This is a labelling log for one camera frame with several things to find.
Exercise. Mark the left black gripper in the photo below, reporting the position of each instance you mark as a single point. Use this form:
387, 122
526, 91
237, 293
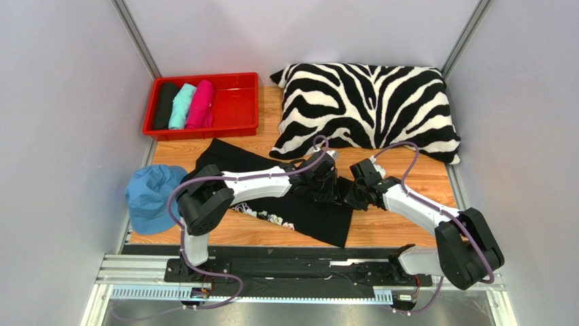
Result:
331, 196

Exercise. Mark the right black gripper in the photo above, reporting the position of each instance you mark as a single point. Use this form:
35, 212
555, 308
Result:
357, 194

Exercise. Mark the black t shirt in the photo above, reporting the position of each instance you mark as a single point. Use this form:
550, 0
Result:
325, 222

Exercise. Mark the blue bucket hat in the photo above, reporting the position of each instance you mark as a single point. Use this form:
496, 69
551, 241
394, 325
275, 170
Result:
147, 194

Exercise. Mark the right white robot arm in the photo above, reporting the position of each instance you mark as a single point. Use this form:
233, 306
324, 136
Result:
466, 251

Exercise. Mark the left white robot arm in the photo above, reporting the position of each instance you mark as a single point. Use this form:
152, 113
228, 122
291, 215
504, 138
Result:
199, 204

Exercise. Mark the zebra print pillow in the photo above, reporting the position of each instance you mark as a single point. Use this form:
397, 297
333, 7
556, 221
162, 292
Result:
364, 106

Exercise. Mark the red plastic bin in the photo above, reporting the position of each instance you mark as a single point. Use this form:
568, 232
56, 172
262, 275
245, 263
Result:
235, 107

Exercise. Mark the rolled pink shirt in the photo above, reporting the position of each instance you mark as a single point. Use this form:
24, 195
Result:
200, 114

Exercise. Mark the rolled teal shirt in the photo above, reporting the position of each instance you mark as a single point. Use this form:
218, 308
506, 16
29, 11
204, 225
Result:
181, 107

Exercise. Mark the rolled black shirt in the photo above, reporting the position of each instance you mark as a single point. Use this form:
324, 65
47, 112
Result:
164, 106

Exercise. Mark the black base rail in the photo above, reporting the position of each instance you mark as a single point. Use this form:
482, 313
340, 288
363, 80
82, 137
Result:
311, 273

